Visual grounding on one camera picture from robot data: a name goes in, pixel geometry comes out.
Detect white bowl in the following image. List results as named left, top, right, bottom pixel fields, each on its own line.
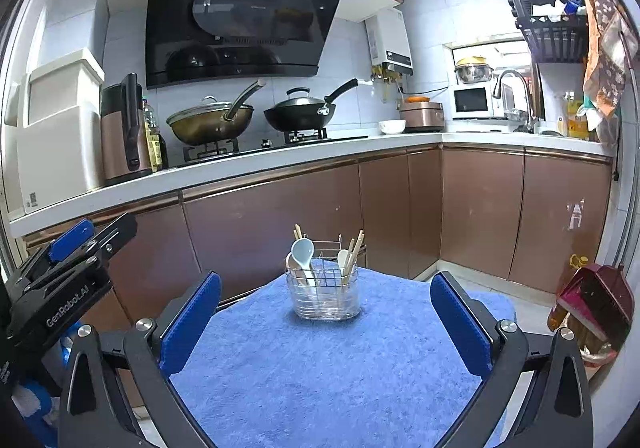
left=378, top=119, right=406, bottom=136

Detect hanging patterned apron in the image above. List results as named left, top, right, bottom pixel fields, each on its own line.
left=584, top=0, right=639, bottom=119

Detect pinkish white ceramic spoon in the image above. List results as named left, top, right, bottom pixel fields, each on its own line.
left=285, top=253, right=307, bottom=285

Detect brass wok with lid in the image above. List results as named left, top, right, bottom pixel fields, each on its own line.
left=166, top=79, right=266, bottom=147

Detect red dustpan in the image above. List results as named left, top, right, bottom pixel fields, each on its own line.
left=556, top=264, right=634, bottom=352

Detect blue gloved left hand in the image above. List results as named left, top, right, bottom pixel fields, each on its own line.
left=12, top=322, right=81, bottom=447

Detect clear utensil holder wire rack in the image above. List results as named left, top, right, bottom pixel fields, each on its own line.
left=285, top=240, right=360, bottom=321

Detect white microwave oven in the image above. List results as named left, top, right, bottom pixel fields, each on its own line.
left=452, top=82, right=506, bottom=121

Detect wooden chopstick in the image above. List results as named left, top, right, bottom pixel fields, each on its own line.
left=348, top=230, right=364, bottom=277
left=294, top=223, right=304, bottom=240
left=338, top=238, right=356, bottom=286

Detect beige trash bin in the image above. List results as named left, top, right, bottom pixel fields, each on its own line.
left=547, top=305, right=617, bottom=369

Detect brown rice cooker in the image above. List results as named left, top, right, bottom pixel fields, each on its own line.
left=399, top=99, right=445, bottom=133

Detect white water heater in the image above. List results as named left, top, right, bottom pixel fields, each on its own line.
left=364, top=8, right=413, bottom=75

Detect white plastic spoon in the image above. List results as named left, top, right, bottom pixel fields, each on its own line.
left=291, top=238, right=316, bottom=286

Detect brown lower cabinets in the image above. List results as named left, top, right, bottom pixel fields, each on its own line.
left=19, top=142, right=615, bottom=379

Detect blue towel mat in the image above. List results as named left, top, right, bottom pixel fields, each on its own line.
left=169, top=257, right=516, bottom=448

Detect yellow bottle by sink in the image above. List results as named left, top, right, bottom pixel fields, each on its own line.
left=556, top=91, right=589, bottom=140

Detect steel bowl on microwave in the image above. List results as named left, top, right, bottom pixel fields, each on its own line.
left=454, top=56, right=494, bottom=84

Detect white rice dispenser box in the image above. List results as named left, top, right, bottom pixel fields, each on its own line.
left=4, top=47, right=104, bottom=214

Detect gas stove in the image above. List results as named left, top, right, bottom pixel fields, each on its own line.
left=169, top=128, right=368, bottom=167

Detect steel faucet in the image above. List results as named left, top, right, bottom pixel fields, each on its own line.
left=491, top=68, right=536, bottom=134

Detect cooking oil bottle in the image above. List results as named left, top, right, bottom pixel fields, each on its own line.
left=142, top=98, right=168, bottom=171

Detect black wok with lid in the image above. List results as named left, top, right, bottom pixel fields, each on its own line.
left=264, top=78, right=360, bottom=134

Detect black range hood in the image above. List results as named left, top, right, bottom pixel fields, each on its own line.
left=144, top=0, right=340, bottom=87

